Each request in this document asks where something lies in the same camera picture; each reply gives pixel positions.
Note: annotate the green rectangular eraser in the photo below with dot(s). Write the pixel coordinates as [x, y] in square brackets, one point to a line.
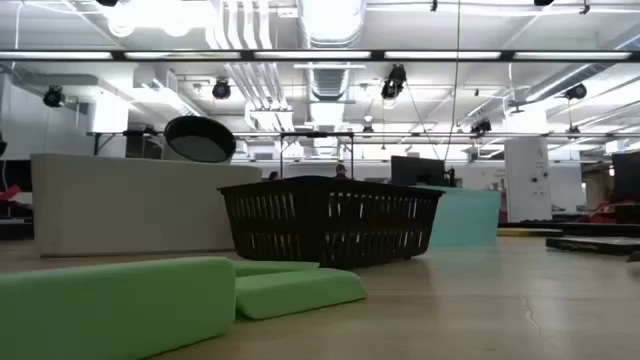
[100, 310]
[295, 295]

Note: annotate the person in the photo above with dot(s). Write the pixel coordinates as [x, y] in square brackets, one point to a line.
[272, 175]
[341, 171]
[597, 212]

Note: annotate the black computer monitor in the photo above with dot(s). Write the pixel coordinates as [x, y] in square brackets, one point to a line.
[627, 175]
[415, 171]
[15, 175]

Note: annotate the white square pillar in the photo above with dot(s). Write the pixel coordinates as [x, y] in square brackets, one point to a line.
[527, 180]

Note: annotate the teal plastic tray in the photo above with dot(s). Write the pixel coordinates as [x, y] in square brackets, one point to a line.
[470, 215]

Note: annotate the black ceiling spotlight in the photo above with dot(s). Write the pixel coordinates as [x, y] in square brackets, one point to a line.
[221, 89]
[53, 96]
[394, 82]
[481, 126]
[576, 91]

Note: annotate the black plastic slotted basket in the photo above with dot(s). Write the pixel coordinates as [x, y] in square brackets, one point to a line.
[300, 225]

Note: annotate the overhead LED light bar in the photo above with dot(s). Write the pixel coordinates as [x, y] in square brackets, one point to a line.
[320, 55]

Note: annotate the translucent white plastic container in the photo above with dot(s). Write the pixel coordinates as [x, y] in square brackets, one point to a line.
[125, 205]

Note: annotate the red background object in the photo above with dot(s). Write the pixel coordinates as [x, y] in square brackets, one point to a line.
[10, 193]

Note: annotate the long grey horizontal rail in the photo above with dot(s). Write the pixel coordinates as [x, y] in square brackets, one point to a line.
[450, 135]

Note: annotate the black metal frame stand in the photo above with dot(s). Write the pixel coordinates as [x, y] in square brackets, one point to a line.
[316, 134]

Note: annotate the silver ventilation duct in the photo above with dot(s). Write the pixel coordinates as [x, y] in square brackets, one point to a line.
[330, 80]

